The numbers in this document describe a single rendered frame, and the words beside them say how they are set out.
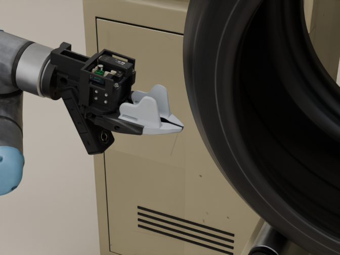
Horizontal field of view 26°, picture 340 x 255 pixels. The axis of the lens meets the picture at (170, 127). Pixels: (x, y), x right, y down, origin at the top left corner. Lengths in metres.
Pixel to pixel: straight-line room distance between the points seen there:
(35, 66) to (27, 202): 1.49
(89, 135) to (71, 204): 1.42
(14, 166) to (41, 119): 1.92
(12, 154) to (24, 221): 1.42
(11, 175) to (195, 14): 0.37
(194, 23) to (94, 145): 0.33
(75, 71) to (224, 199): 0.89
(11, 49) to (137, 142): 0.83
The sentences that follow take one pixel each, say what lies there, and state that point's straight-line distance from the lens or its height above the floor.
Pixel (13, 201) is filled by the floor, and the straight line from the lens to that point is 2.56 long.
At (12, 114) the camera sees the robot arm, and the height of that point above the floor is 0.98.
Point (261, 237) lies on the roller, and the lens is 1.00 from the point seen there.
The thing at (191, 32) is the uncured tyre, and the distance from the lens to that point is 0.86.
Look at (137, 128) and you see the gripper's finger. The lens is 1.05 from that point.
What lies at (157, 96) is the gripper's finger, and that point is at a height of 1.03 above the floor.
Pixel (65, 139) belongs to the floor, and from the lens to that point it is 2.83.
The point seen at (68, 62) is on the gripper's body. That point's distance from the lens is 1.07.
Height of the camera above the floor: 1.58
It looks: 33 degrees down
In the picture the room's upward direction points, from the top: straight up
